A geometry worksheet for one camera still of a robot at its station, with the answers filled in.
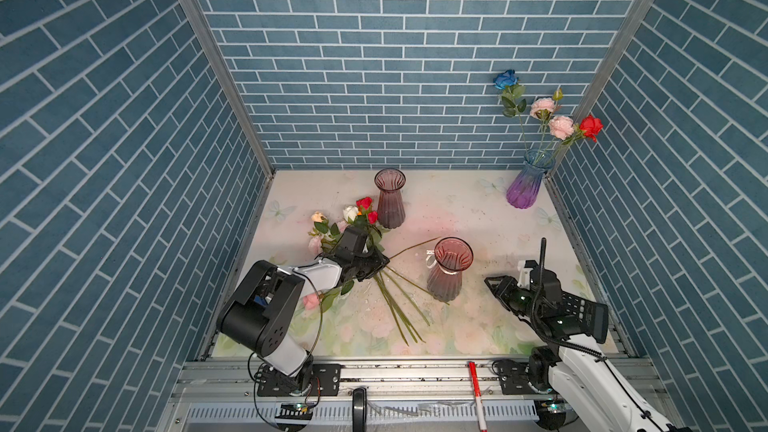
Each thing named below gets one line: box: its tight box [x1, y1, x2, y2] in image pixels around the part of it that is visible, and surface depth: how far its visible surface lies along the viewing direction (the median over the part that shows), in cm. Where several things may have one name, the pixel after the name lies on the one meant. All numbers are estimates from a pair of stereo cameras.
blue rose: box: [493, 69, 528, 154], surface depth 91 cm
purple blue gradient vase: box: [506, 148, 556, 209], surface depth 101 cm
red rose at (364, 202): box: [356, 196, 373, 210], surface depth 104 cm
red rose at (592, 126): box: [579, 115, 604, 143], surface depth 91 cm
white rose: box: [342, 205, 359, 222], surface depth 100 cm
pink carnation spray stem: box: [529, 88, 575, 160], surface depth 96 cm
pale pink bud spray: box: [308, 211, 349, 254], surface depth 98 cm
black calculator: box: [561, 291, 609, 344], surface depth 84 cm
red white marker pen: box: [468, 361, 488, 432], surface depth 73 cm
